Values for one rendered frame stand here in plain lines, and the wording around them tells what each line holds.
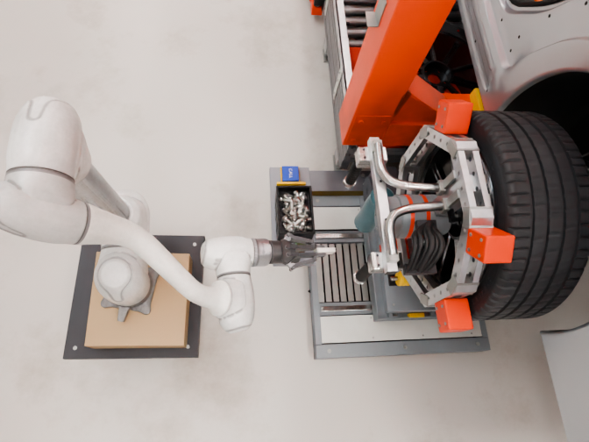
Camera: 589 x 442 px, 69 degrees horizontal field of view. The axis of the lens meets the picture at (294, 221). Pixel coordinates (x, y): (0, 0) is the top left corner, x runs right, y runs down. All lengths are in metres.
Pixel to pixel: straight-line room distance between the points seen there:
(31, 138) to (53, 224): 0.18
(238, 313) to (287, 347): 0.87
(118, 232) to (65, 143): 0.23
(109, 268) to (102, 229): 0.45
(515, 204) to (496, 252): 0.13
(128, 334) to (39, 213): 0.84
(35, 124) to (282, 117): 1.68
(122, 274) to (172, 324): 0.33
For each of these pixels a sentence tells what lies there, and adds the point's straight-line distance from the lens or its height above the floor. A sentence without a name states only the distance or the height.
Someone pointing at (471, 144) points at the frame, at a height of 1.12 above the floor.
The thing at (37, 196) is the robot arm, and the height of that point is 1.24.
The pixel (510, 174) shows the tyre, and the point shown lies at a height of 1.18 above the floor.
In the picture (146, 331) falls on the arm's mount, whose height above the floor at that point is 0.39.
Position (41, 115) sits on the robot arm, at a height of 1.26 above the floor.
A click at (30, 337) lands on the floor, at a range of 2.30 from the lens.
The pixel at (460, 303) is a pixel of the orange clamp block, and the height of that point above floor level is 0.88.
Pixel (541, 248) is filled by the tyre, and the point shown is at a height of 1.12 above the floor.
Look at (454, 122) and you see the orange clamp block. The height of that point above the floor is 1.09.
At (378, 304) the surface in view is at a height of 0.15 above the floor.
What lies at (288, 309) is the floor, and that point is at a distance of 2.12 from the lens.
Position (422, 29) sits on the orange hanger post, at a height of 1.16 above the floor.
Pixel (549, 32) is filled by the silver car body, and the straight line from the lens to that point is 1.69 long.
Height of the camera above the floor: 2.08
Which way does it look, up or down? 68 degrees down
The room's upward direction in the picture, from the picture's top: 16 degrees clockwise
